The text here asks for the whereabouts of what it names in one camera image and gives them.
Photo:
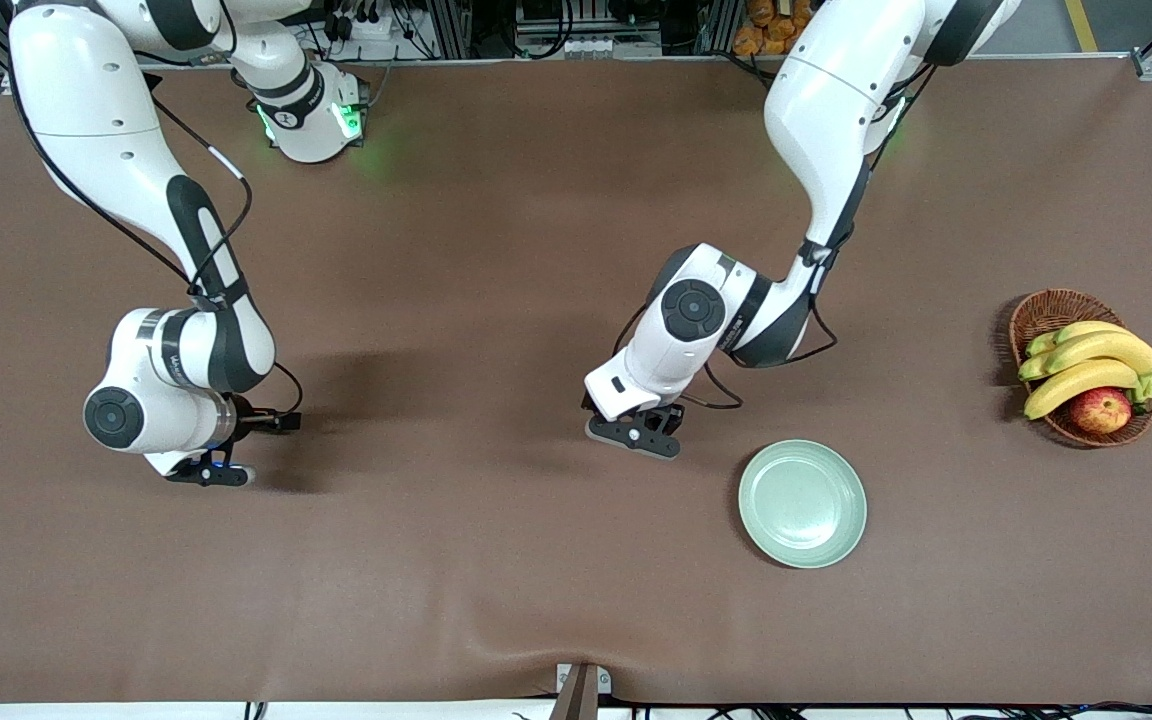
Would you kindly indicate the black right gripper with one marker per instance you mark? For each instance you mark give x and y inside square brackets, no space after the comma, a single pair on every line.
[258,421]

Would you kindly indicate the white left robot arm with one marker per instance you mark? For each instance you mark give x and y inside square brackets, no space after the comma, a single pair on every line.
[836,100]

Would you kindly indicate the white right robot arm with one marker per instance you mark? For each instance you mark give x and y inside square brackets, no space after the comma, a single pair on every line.
[86,90]

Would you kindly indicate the pale green round plate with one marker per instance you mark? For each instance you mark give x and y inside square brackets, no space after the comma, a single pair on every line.
[802,505]

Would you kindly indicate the brown table mat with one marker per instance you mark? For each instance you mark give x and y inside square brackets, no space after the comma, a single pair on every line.
[536,250]

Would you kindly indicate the white connector strip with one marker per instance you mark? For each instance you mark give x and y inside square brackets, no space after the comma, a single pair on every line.
[586,45]

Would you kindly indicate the brown wicker basket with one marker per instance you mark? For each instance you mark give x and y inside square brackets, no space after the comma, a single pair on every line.
[1046,315]

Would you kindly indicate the pile of brown bread rolls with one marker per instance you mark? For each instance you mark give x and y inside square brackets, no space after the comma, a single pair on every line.
[766,35]

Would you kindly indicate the white power strip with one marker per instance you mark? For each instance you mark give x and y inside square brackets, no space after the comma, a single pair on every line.
[366,22]

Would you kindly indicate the yellow banana bunch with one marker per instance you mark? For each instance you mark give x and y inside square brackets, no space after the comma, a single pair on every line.
[1086,350]

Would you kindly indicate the red apple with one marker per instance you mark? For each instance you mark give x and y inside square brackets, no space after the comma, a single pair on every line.
[1101,412]

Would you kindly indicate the metal camera mounting post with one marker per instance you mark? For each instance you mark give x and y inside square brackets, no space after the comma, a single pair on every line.
[576,695]

